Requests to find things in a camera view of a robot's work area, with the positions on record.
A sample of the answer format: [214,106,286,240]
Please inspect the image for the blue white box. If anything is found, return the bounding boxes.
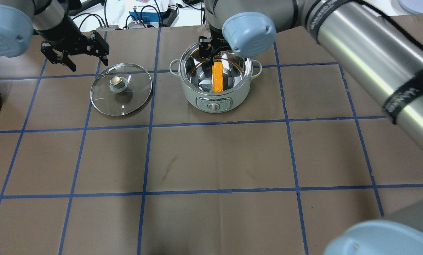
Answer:
[125,0,171,22]

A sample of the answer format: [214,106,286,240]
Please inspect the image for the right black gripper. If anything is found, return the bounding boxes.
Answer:
[198,29,233,66]

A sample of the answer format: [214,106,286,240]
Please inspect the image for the yellow plastic corn cob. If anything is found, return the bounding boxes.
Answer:
[212,63,224,93]

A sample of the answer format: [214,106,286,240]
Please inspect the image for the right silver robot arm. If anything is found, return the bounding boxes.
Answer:
[199,0,423,255]

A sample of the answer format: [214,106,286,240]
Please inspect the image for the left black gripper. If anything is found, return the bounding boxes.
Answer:
[37,16,110,72]

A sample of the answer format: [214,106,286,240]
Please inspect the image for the glass pot lid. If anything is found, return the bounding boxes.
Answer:
[90,63,153,117]

